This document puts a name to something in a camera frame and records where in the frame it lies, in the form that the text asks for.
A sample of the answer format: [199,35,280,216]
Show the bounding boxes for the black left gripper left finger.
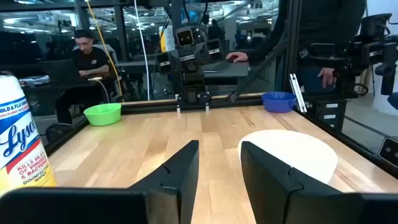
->
[0,140,200,224]

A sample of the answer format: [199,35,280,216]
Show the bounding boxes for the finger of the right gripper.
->
[175,93,186,114]
[200,91,213,114]

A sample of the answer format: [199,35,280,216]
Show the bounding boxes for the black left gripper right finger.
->
[240,141,398,224]

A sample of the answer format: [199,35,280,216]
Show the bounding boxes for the blue plastic bowl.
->
[261,91,297,113]

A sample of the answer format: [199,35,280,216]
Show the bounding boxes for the grey laptop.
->
[201,60,251,79]

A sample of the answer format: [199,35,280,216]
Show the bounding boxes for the white bowl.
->
[238,129,339,184]

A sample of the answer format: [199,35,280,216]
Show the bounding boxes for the standing person's hand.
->
[317,67,338,90]
[225,51,249,63]

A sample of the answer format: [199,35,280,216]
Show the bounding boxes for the green plastic bowl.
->
[83,103,123,127]

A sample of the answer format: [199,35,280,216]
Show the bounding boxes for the black drawer cabinet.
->
[303,98,348,132]

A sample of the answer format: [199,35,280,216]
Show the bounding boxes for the seated person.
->
[55,29,115,124]

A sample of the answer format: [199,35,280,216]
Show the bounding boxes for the black office chair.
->
[45,122,76,144]

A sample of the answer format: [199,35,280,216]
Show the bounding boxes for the dark laptop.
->
[39,58,82,85]

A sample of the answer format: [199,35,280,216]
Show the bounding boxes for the standing person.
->
[225,0,368,94]

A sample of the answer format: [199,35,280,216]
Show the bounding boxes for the Lysol disinfecting wipes canister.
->
[0,73,57,197]

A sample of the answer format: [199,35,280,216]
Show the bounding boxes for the black robotic equipment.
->
[306,12,398,98]

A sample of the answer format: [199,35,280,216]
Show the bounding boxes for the right arm wrist camera box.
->
[175,27,196,48]

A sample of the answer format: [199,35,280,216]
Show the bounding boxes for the black diagonal frame strut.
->
[228,30,289,103]

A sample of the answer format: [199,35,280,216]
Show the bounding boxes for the white cable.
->
[133,0,151,101]

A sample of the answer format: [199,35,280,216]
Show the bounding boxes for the yellow cable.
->
[86,0,124,100]

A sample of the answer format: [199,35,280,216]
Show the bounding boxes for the aluminium bracket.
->
[289,73,308,114]

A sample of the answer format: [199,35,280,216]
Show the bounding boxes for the black vertical frame post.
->
[283,0,305,91]

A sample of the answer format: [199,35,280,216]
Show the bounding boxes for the black camera box white rim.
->
[377,136,398,167]

